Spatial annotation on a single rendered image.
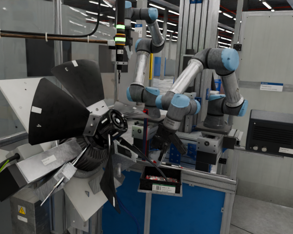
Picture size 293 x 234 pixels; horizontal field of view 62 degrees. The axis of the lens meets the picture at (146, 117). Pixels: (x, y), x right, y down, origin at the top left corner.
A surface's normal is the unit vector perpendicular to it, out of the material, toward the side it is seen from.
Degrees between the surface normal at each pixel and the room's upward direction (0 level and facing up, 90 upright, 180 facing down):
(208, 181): 90
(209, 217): 90
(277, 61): 90
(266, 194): 90
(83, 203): 50
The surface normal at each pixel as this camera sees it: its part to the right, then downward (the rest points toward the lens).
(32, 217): -0.38, 0.19
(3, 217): 0.92, 0.13
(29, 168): 0.74, -0.52
